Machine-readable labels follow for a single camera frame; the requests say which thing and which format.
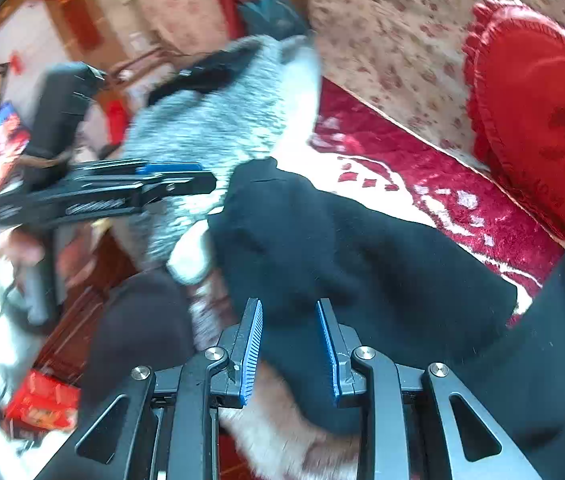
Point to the floral pillow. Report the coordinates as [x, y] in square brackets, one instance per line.
[177, 0]

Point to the red patterned blanket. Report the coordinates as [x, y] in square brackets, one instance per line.
[412, 190]

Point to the grey fuzzy garment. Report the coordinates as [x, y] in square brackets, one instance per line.
[222, 110]

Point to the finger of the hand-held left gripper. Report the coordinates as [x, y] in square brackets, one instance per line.
[182, 186]
[172, 167]

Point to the teal bag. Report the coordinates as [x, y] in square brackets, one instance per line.
[270, 15]

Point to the red box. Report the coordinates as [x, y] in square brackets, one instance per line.
[42, 402]

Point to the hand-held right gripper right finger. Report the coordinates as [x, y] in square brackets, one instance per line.
[329, 355]

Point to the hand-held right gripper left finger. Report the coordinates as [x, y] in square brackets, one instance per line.
[253, 355]

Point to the dark cloth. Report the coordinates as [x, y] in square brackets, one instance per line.
[137, 330]

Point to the red heart-shaped cushion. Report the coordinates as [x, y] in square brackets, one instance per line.
[532, 110]

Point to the wooden furniture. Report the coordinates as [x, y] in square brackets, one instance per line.
[75, 305]

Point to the person's left hand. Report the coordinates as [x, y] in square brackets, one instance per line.
[18, 247]

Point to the black fleece-lined pants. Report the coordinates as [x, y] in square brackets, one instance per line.
[342, 260]

